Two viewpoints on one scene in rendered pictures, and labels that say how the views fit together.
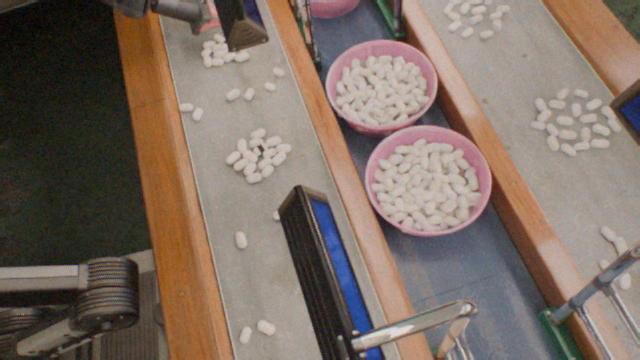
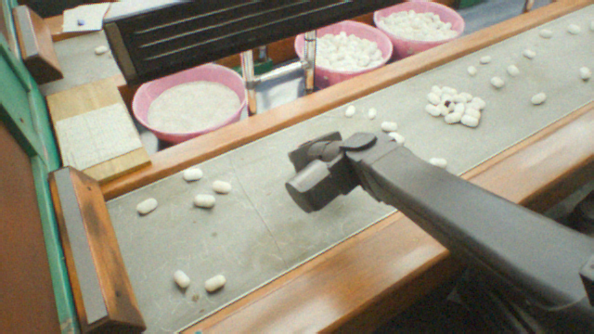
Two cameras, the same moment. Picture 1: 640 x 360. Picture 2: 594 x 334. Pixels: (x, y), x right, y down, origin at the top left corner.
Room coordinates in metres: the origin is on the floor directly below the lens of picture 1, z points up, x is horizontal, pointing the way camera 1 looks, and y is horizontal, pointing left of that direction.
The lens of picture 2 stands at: (1.29, 0.62, 1.32)
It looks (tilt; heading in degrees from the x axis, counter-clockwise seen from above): 48 degrees down; 246
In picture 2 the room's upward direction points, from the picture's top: straight up
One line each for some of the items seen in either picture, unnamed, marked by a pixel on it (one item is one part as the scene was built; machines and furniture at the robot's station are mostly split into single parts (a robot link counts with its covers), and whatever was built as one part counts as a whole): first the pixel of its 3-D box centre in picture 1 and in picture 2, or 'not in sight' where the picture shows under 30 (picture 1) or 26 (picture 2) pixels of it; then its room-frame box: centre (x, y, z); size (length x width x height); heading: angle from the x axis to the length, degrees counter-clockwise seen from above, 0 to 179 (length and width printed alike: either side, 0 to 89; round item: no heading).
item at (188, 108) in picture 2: not in sight; (195, 114); (1.23, -0.13, 0.71); 0.22 x 0.22 x 0.06
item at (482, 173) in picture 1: (425, 187); (415, 32); (0.52, -0.23, 0.72); 0.27 x 0.27 x 0.10
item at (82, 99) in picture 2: not in sight; (95, 127); (1.45, -0.11, 0.77); 0.33 x 0.15 x 0.01; 98
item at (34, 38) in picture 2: not in sight; (36, 41); (1.54, -0.44, 0.83); 0.30 x 0.06 x 0.07; 98
